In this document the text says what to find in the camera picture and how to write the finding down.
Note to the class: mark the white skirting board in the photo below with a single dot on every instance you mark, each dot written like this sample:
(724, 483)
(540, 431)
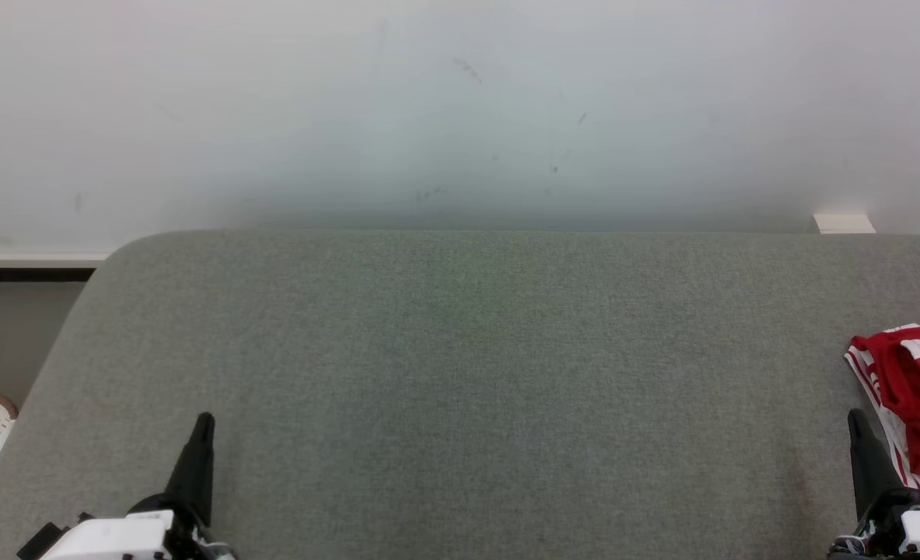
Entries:
(32, 259)

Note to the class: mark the grey fabric sofa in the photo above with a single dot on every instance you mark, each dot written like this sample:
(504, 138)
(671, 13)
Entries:
(460, 350)

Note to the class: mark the red white number 23 jersey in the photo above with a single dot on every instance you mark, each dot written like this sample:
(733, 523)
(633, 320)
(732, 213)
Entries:
(897, 445)

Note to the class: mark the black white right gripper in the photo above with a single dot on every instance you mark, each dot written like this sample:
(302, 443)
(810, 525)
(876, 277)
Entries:
(918, 537)

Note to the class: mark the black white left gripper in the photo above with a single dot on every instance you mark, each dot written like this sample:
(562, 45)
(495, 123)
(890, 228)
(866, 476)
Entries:
(110, 540)

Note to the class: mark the white wall box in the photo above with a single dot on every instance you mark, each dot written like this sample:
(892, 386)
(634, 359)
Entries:
(844, 224)

